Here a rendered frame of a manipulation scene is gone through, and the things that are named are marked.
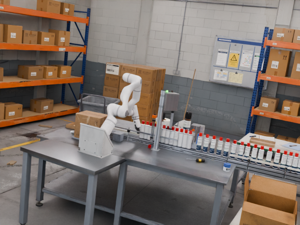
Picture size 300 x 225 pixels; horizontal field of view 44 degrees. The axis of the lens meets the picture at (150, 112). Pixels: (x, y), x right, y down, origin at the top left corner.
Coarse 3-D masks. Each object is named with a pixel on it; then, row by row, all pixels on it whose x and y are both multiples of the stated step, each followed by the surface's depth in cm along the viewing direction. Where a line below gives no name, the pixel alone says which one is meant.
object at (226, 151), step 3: (228, 138) 396; (228, 141) 395; (225, 144) 396; (228, 144) 394; (225, 147) 396; (228, 147) 395; (225, 150) 396; (228, 150) 397; (225, 153) 396; (225, 156) 397
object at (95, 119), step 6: (78, 114) 406; (84, 114) 407; (90, 114) 410; (96, 114) 414; (102, 114) 418; (78, 120) 407; (84, 120) 404; (90, 120) 402; (96, 120) 399; (102, 120) 404; (78, 126) 408; (96, 126) 400; (78, 132) 409
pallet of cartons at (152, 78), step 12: (108, 72) 792; (120, 72) 783; (132, 72) 772; (144, 72) 762; (156, 72) 777; (108, 84) 796; (120, 84) 786; (144, 84) 766; (156, 84) 790; (108, 96) 801; (144, 96) 770; (156, 96) 805; (144, 108) 773; (156, 108) 820; (132, 120) 787; (144, 120) 777
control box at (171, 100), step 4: (168, 92) 402; (164, 96) 398; (168, 96) 396; (172, 96) 399; (176, 96) 402; (164, 100) 398; (168, 100) 397; (172, 100) 400; (176, 100) 403; (164, 104) 398; (168, 104) 398; (172, 104) 402; (176, 104) 405; (164, 108) 398; (168, 108) 400; (172, 108) 403; (176, 108) 406
